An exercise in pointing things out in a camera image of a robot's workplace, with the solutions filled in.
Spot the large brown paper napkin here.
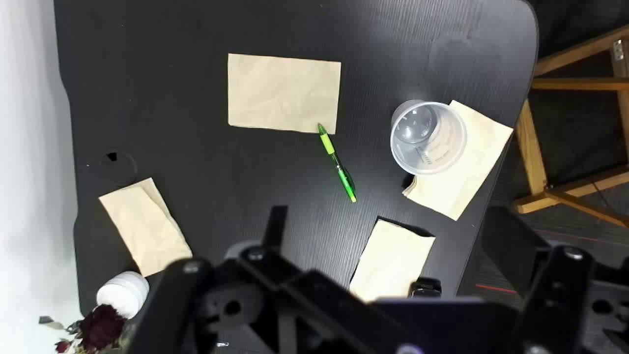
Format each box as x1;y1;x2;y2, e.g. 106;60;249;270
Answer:
226;50;344;135

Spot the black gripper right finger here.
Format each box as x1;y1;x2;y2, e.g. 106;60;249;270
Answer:
479;204;629;354

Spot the wooden chair frame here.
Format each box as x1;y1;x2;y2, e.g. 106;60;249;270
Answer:
511;23;629;231

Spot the green pen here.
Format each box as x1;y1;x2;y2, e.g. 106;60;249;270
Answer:
314;121;359;204

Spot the white round vase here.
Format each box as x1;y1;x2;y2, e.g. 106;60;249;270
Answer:
94;269;151;320

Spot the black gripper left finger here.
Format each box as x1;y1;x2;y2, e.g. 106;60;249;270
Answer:
129;204;369;354

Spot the dried rose flower bouquet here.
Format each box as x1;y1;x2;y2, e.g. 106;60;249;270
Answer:
37;302;129;354

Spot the round table cable grommet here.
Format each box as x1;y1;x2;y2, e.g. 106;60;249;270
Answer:
86;145;139;172

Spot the clear plastic cup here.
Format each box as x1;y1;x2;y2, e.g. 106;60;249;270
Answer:
389;97;470;176

